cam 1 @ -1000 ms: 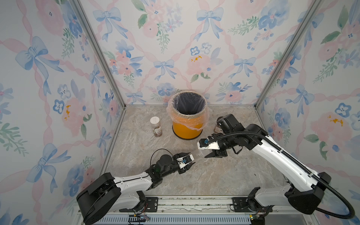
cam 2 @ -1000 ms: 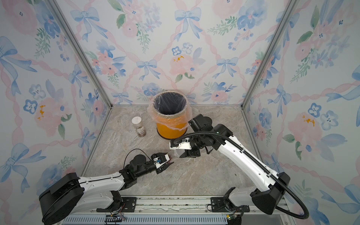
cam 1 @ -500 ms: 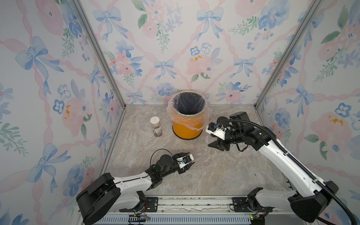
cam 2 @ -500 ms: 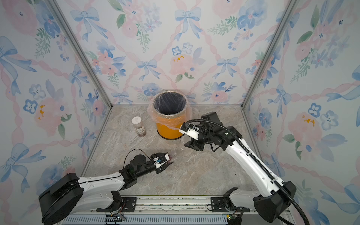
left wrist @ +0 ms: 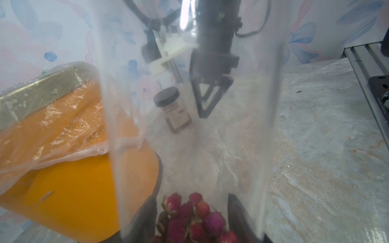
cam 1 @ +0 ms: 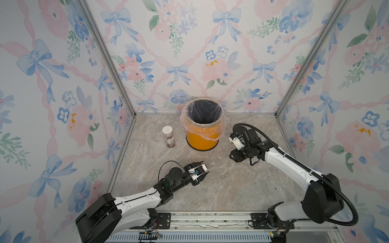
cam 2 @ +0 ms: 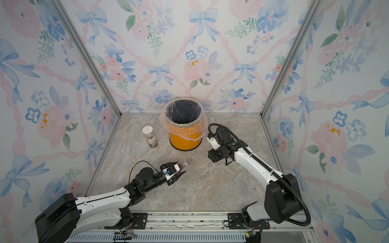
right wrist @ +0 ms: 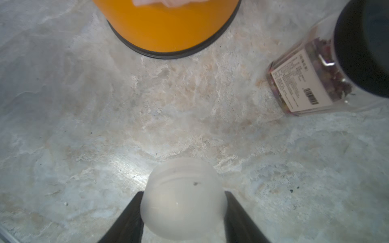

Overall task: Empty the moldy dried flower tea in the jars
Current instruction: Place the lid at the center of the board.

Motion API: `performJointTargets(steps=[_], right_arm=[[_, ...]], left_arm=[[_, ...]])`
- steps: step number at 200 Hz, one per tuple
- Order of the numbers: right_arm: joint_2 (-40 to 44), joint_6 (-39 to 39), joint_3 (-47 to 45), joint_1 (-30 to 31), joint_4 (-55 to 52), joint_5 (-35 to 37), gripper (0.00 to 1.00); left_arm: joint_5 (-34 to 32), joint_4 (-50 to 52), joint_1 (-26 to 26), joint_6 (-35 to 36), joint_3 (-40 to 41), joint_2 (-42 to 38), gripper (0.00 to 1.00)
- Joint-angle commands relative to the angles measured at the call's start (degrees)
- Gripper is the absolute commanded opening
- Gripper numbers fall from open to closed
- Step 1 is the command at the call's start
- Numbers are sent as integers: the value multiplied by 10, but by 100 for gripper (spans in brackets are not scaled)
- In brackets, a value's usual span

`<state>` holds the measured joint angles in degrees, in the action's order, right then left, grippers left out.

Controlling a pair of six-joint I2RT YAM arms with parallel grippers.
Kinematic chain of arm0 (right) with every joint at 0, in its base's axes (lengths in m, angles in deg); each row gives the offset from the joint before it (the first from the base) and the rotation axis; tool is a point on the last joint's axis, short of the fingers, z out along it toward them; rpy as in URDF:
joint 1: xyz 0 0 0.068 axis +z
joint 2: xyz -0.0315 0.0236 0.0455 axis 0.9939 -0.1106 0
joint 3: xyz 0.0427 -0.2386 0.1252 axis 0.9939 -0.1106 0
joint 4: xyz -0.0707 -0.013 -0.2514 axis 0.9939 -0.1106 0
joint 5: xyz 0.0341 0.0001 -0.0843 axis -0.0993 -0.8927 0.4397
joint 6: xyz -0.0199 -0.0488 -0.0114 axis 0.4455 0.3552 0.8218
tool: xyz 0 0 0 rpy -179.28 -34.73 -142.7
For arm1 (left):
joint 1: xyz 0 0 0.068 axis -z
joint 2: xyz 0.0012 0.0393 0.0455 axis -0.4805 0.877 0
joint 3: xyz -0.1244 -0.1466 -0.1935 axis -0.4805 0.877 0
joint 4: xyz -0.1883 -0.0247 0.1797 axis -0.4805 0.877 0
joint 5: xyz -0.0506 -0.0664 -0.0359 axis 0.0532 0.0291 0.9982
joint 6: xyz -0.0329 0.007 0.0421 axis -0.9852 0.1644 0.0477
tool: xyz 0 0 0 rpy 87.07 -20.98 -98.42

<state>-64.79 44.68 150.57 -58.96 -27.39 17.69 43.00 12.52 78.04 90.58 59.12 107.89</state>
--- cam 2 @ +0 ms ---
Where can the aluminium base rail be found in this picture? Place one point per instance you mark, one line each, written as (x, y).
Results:
(198, 227)

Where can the white-lidded flower tea jar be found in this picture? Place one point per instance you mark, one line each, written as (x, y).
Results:
(149, 134)

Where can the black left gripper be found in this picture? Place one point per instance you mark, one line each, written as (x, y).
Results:
(172, 180)

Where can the clear plastic bin liner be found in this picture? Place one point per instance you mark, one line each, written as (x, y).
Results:
(185, 118)

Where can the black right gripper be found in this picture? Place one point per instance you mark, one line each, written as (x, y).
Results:
(217, 155)

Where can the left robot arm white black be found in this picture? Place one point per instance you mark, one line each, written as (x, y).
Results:
(70, 215)

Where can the clear jar with dried roses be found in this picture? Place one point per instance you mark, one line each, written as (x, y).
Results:
(186, 162)

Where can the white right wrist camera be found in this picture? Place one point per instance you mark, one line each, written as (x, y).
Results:
(214, 142)

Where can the orange trash bin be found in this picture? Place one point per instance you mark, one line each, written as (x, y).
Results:
(182, 144)

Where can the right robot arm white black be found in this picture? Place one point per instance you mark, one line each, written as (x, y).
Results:
(282, 200)

